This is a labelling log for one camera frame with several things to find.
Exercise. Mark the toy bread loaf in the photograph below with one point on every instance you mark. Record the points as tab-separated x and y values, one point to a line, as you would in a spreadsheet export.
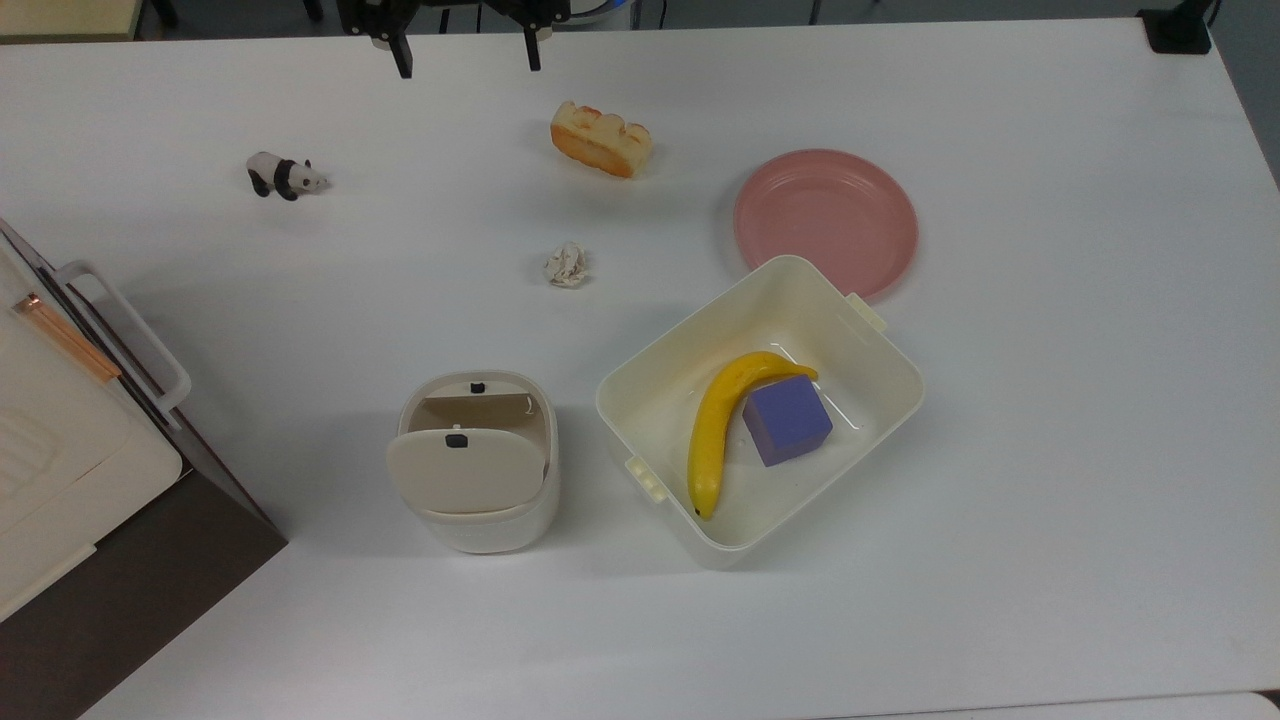
600	145

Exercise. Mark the cream plastic storage box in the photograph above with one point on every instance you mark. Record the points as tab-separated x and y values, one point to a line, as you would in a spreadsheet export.
650	400

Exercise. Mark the black table clamp base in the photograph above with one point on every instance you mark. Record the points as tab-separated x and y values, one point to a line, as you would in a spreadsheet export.
1178	30

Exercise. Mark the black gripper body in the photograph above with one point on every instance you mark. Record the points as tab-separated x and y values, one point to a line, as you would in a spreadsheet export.
450	8

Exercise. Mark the yellow toy banana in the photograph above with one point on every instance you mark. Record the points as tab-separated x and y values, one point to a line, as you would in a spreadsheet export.
710	430

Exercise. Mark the black white panda figurine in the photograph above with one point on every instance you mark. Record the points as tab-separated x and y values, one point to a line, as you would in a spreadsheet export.
280	178

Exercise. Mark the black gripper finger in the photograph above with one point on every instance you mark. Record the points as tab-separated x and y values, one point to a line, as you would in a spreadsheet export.
402	58
533	50

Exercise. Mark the pink plastic plate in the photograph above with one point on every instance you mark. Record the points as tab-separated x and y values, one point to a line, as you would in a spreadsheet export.
825	215

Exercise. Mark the cream desktop trash bin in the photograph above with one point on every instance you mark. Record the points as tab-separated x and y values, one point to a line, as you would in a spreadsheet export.
465	470

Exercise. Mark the dark brown drawer cabinet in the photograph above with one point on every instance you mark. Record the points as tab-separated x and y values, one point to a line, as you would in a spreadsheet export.
130	590

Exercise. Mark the white paper ball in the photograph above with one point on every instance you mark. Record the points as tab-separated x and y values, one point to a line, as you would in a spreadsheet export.
566	266

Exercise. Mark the cream cabinet top unit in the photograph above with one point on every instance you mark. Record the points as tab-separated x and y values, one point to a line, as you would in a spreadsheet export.
60	470

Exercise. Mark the purple cube block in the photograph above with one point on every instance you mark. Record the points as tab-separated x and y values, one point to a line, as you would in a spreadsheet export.
787	420

